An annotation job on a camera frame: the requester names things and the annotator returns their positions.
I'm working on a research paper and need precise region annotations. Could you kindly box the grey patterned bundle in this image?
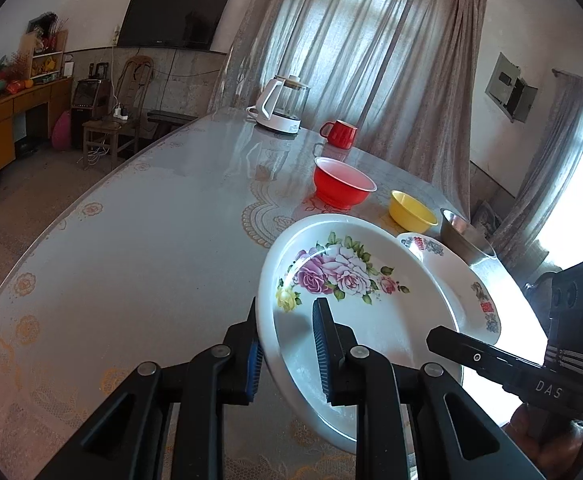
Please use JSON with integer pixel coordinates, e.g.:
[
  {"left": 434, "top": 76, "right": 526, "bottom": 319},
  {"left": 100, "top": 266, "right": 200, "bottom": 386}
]
[{"left": 471, "top": 200, "right": 503, "bottom": 232}]

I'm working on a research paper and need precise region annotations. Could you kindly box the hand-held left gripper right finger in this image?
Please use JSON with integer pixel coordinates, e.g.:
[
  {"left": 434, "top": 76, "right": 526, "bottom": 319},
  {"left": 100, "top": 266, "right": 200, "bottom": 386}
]
[{"left": 313, "top": 299, "right": 547, "bottom": 480}]

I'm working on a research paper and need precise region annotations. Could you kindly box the red mug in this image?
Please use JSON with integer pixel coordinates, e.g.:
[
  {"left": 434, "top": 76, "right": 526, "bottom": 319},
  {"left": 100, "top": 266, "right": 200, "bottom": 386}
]
[{"left": 320, "top": 120, "right": 358, "bottom": 150}]

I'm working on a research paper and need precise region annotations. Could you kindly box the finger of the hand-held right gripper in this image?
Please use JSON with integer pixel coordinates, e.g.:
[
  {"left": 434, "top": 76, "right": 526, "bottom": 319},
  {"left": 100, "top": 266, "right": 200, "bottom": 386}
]
[{"left": 426, "top": 326, "right": 547, "bottom": 393}]

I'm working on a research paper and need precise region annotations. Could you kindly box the white glass electric kettle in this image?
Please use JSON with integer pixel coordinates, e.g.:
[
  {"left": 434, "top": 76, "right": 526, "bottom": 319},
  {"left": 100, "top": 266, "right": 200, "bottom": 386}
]
[{"left": 248, "top": 75, "right": 311, "bottom": 136}]

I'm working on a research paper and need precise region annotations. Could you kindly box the round-back dark chair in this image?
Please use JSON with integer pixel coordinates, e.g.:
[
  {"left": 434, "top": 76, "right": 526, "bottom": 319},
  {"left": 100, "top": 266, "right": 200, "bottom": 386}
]
[{"left": 521, "top": 270, "right": 558, "bottom": 313}]

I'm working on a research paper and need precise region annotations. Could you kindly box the person's right hand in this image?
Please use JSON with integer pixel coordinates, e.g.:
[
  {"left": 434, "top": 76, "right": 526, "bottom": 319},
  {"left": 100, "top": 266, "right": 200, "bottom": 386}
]
[{"left": 504, "top": 405, "right": 583, "bottom": 480}]

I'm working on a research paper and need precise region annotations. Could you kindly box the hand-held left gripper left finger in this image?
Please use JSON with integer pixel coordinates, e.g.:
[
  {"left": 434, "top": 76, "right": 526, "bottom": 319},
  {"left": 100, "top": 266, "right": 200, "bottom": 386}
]
[{"left": 36, "top": 300, "right": 265, "bottom": 480}]

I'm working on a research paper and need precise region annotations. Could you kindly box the yellow plastic bowl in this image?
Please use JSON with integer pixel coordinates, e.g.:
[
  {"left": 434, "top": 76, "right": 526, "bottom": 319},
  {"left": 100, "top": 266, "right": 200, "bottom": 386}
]
[{"left": 388, "top": 190, "right": 439, "bottom": 235}]

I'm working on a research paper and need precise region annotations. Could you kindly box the white rose print plate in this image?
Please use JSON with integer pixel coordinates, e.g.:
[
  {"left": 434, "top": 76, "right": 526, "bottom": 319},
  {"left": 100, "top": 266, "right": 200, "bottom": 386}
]
[{"left": 256, "top": 214, "right": 465, "bottom": 453}]

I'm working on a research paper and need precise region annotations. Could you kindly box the black wall television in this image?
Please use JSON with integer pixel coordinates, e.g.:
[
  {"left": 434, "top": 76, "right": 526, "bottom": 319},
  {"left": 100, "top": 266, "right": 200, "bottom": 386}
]
[{"left": 120, "top": 0, "right": 233, "bottom": 51}]

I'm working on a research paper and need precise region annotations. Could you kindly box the cluttered wooden shelf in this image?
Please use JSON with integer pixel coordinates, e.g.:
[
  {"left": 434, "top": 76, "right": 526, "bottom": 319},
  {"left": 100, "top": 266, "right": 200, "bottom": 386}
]
[{"left": 22, "top": 12, "right": 70, "bottom": 81}]

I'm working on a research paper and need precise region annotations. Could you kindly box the black floor speaker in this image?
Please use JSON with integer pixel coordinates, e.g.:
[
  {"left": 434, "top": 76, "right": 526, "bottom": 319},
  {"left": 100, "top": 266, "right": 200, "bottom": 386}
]
[{"left": 70, "top": 78, "right": 110, "bottom": 148}]

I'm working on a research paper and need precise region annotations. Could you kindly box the red plastic bowl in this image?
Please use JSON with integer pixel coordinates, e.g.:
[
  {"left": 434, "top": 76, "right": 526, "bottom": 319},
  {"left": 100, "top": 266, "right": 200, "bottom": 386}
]
[{"left": 313, "top": 157, "right": 377, "bottom": 211}]

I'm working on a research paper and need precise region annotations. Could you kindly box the stainless steel bowl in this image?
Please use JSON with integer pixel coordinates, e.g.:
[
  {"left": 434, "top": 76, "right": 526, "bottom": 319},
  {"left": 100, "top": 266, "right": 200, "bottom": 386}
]
[{"left": 439, "top": 209, "right": 498, "bottom": 266}]

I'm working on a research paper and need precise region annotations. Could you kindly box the grey electrical panel box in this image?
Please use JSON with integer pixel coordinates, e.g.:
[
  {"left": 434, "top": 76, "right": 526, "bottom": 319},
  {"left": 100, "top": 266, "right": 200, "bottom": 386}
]
[{"left": 485, "top": 52, "right": 539, "bottom": 123}]

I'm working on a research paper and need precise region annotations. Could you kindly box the wooden arched-back chair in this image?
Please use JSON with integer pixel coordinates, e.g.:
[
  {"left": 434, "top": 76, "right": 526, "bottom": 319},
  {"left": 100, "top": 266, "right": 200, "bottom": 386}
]
[{"left": 82, "top": 55, "right": 155, "bottom": 168}]

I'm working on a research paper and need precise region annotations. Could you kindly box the pink bag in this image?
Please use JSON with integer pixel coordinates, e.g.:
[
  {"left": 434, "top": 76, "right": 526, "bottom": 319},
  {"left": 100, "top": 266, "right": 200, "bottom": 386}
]
[{"left": 52, "top": 110, "right": 72, "bottom": 151}]

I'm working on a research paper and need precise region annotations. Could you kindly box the dark wooden bench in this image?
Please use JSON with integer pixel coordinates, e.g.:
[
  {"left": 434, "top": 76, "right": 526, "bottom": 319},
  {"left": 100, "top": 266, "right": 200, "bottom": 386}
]
[{"left": 146, "top": 109, "right": 197, "bottom": 136}]

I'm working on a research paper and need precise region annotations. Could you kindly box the wooden cabinet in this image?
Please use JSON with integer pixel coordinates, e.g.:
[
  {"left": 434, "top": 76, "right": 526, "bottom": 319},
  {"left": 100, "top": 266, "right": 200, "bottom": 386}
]
[{"left": 0, "top": 77, "right": 75, "bottom": 171}]

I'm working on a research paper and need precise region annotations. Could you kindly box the white plate with red characters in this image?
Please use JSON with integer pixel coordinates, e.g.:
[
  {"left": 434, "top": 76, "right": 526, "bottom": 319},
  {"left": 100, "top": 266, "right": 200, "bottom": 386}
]
[{"left": 396, "top": 232, "right": 502, "bottom": 348}]

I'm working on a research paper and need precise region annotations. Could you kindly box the beige side window curtain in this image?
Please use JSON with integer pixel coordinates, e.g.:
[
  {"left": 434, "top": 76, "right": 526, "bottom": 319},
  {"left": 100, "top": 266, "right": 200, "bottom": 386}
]
[{"left": 491, "top": 72, "right": 583, "bottom": 271}]

